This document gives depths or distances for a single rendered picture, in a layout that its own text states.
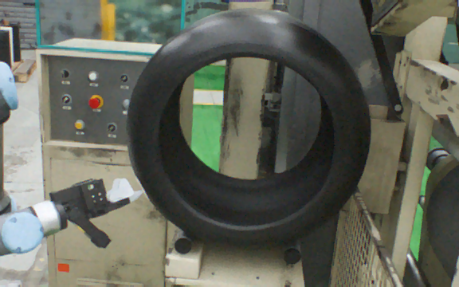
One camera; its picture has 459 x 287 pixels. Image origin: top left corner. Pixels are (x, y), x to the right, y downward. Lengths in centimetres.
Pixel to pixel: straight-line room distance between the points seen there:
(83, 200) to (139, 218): 92
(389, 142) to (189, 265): 68
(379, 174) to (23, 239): 102
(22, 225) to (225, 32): 57
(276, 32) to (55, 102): 117
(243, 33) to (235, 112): 48
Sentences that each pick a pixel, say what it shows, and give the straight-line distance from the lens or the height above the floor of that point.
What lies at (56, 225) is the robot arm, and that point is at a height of 103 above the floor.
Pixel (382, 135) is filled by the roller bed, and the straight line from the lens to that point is 154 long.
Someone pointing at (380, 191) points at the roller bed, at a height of 98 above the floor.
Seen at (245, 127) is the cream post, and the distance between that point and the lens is 156.
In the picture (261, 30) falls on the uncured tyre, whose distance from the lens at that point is 113.
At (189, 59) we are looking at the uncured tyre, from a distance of 113.
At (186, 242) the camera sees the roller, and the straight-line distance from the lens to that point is 131.
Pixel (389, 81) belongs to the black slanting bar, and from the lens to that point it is 151.
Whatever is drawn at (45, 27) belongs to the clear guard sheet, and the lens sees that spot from 203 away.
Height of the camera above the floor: 155
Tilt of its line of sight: 18 degrees down
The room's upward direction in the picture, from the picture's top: 4 degrees clockwise
